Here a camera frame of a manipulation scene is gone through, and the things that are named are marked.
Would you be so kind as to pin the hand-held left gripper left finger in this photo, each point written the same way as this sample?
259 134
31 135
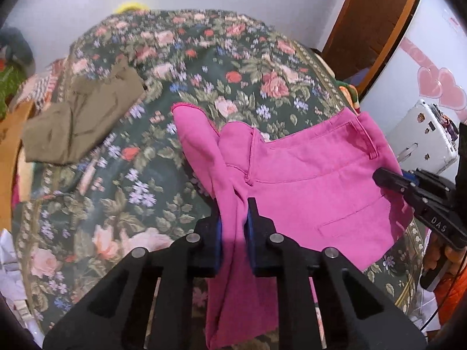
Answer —
219 251

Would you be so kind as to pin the orange yellow blanket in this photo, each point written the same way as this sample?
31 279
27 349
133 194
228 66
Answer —
348 94

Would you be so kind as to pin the pile of small trinkets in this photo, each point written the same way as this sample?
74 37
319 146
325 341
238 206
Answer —
447 124

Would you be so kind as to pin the white crumpled cloth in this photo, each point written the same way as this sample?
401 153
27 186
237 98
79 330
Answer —
14 262

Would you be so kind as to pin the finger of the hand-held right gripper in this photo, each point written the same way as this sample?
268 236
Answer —
432 178
390 181

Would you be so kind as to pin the olive green pants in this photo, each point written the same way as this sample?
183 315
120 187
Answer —
84 116

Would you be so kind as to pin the green storage bag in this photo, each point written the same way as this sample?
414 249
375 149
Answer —
9 84

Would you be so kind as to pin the pink heart decal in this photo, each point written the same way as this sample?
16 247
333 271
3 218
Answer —
434 84

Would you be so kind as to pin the brown wooden door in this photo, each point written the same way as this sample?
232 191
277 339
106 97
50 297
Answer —
368 18

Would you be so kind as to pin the white suitcase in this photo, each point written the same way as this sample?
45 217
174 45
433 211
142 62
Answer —
419 131

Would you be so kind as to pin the white red wall label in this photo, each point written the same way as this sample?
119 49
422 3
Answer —
453 22

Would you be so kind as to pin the pink pants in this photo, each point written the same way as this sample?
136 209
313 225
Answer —
310 175

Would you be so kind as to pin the bamboo lap table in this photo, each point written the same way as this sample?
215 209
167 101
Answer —
9 146

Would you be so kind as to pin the person's right hand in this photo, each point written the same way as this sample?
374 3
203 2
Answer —
434 259

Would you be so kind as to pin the dark floral blanket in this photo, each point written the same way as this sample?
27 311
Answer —
153 175

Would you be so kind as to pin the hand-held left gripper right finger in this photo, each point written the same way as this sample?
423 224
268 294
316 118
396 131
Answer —
250 237

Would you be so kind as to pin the striped cloth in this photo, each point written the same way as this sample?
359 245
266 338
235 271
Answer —
40 84

